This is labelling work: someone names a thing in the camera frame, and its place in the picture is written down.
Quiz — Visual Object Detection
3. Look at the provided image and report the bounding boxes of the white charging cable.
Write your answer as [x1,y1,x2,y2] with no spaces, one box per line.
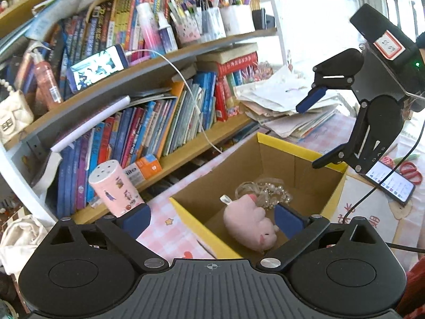
[124,49,224,154]

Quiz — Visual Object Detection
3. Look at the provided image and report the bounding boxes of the thick beige book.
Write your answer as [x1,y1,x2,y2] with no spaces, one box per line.
[197,43,259,64]

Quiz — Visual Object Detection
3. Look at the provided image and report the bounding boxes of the pearl bead hair accessory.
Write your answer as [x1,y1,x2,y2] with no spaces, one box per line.
[235,179,293,211]

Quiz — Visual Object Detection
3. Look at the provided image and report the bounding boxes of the white quilted handbag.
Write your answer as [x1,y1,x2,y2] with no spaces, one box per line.
[0,79,35,145]

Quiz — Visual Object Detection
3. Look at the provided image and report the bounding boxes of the pink checkered desk mat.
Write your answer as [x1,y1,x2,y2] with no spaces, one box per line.
[136,113,425,273]

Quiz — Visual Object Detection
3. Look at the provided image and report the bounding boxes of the pile of loose papers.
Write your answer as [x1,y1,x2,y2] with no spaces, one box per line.
[234,63,341,139]

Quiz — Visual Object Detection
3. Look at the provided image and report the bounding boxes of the wooden bookshelf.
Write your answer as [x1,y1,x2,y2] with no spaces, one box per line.
[0,0,278,227]

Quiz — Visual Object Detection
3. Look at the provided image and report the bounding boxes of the long white binder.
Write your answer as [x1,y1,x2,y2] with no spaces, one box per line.
[50,95,132,153]

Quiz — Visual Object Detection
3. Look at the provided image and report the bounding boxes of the row of colourful books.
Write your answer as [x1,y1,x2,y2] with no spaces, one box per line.
[50,0,233,94]
[56,79,217,217]

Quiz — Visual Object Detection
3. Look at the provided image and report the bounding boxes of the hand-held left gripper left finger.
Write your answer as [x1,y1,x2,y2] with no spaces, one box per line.
[50,202,171,272]

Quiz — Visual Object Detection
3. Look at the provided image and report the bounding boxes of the cream cloth tote bag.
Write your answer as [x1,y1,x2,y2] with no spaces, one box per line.
[0,214,54,273]

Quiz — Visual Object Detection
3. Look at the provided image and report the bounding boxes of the orange and white small box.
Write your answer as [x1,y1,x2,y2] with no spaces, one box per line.
[124,154,163,185]

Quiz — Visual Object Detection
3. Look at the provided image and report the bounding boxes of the red scissors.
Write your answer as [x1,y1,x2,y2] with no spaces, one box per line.
[382,156,423,185]

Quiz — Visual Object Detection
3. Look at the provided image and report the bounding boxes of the smartphone with charging cable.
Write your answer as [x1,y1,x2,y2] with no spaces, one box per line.
[68,44,129,92]

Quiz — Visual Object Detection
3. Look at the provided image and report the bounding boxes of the small purple spray bottle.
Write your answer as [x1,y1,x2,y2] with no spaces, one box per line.
[157,12,179,52]

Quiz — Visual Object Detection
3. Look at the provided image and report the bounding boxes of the person's red garment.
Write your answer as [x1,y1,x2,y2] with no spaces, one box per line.
[407,257,425,319]

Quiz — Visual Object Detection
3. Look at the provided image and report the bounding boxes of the light blue paper folder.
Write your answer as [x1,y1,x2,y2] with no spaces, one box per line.
[25,0,107,40]

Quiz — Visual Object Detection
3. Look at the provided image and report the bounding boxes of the tall pink-blue spray bottle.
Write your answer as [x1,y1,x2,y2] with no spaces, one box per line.
[136,3,167,54]

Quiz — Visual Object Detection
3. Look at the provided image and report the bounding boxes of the clear pen holder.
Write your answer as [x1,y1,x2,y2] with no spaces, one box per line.
[199,7,227,40]

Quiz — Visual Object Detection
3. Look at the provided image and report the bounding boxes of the pink pump bottle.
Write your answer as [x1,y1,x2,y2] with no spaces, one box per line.
[29,51,63,110]

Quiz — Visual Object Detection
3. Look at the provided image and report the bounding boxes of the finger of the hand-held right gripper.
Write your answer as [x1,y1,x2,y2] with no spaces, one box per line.
[311,95,406,175]
[295,48,365,114]

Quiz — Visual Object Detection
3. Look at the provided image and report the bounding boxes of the black cable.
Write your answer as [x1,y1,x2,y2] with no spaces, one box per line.
[341,116,425,237]

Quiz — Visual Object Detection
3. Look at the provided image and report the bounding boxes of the pink plush pig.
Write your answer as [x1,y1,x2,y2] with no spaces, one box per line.
[223,194,279,252]

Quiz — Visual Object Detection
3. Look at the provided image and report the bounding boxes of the pink dotted pen holder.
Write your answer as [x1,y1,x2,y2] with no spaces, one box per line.
[174,16,202,44]

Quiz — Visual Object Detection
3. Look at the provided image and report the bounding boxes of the yellow-flapped cardboard box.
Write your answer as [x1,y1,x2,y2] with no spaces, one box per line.
[169,132,349,260]

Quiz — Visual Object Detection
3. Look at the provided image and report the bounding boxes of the white pen cup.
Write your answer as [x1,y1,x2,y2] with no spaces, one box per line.
[219,4,256,36]

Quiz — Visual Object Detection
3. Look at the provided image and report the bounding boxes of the thick red book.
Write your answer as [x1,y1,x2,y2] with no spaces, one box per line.
[216,52,260,78]

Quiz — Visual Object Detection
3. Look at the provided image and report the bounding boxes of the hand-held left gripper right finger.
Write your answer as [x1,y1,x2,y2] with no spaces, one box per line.
[256,202,371,272]

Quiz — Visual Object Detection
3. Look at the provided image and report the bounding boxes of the black smartphone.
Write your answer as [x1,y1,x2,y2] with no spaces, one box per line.
[365,159,415,207]

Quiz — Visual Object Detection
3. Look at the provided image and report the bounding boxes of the pink sticker-covered cylinder container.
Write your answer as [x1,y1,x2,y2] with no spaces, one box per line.
[88,159,146,216]

